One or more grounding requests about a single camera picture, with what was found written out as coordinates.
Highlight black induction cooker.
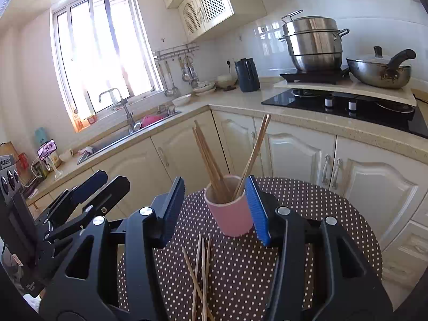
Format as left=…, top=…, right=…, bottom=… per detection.
left=280, top=67, right=350, bottom=84

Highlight brown polka dot tablecloth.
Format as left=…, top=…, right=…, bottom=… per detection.
left=154, top=178, right=382, bottom=320

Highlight dark blue electric kettle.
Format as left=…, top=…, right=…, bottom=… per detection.
left=235, top=58, right=261, bottom=93

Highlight black gas stove top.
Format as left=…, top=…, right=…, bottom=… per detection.
left=262, top=88, right=427, bottom=138

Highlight chrome sink faucet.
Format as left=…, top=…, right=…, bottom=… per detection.
left=98, top=88, right=142, bottom=133

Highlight pink utensil cup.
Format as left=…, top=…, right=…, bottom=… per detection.
left=204, top=183, right=253, bottom=238

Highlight steel wok black handle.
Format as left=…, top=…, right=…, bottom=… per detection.
left=346, top=46, right=416, bottom=89

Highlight white bowl on counter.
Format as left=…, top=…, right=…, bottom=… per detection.
left=172, top=94, right=192, bottom=106

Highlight stacked white dishes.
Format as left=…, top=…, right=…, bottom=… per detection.
left=192, top=74, right=237, bottom=96

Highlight wooden chopstick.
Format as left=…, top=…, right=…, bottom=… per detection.
left=205, top=237, right=210, bottom=302
left=233, top=114, right=270, bottom=199
left=194, top=120, right=232, bottom=203
left=236, top=114, right=272, bottom=197
left=182, top=248, right=215, bottom=321
left=191, top=233, right=202, bottom=321
left=192, top=128, right=225, bottom=204
left=194, top=125, right=229, bottom=204
left=201, top=238, right=208, bottom=321

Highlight wall utensil rail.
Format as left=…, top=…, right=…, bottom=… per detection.
left=153, top=43, right=200, bottom=62

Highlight cream lower kitchen cabinets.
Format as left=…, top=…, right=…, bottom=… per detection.
left=28, top=110, right=427, bottom=287

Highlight cream upper cabinets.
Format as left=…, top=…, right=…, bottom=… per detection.
left=164, top=0, right=267, bottom=42

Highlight kitchen window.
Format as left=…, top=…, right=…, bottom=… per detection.
left=52, top=0, right=164, bottom=131

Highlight stainless steel steamer pot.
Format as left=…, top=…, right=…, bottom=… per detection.
left=279, top=9, right=350, bottom=72

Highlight phone on stand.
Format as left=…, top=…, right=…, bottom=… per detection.
left=37, top=139, right=62, bottom=180

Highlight stainless kitchen sink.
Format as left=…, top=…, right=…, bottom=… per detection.
left=77, top=105, right=181, bottom=165

